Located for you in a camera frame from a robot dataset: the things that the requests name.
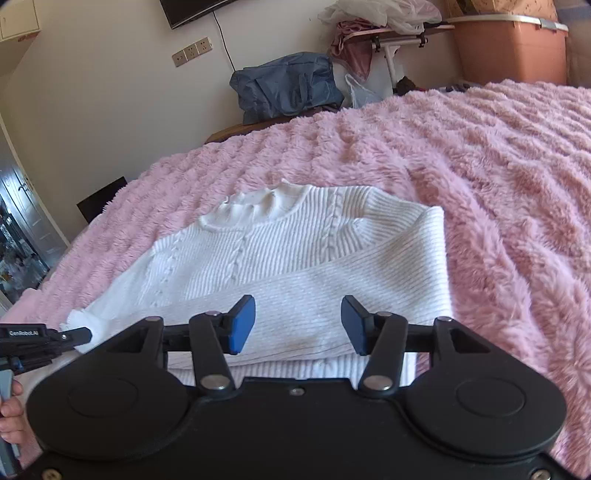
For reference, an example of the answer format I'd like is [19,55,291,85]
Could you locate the white cable-knit sweater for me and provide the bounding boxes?
[65,183,452,382]

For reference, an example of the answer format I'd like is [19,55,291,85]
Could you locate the pile of clothes on table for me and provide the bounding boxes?
[318,0,443,81]

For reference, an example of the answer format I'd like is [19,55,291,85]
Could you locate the person's left hand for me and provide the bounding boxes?
[0,380,26,445]

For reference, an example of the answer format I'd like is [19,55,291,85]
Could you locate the white door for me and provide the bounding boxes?
[0,115,71,296]

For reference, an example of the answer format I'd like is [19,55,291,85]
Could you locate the brown cardboard box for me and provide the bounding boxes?
[205,106,339,144]

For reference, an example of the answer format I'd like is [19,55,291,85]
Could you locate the pink fluffy bed blanket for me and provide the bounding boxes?
[4,81,590,476]

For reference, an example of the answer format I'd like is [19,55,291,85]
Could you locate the white plastic bag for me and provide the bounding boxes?
[344,74,383,109]

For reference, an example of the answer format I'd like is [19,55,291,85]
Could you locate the blue duffel bag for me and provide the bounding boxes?
[229,52,345,125]

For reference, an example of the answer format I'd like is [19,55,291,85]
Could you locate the white folding side table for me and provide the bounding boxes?
[342,22,455,94]

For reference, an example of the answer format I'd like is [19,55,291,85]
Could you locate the pink plastic storage bin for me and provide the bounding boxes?
[448,14,569,85]

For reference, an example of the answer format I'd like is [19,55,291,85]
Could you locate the black panel by wall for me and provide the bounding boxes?
[77,176,127,224]

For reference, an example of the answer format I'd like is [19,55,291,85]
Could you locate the wall power outlet strip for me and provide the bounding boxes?
[171,37,212,68]

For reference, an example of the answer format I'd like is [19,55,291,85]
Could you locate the wall-mounted black television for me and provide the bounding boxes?
[160,0,235,29]

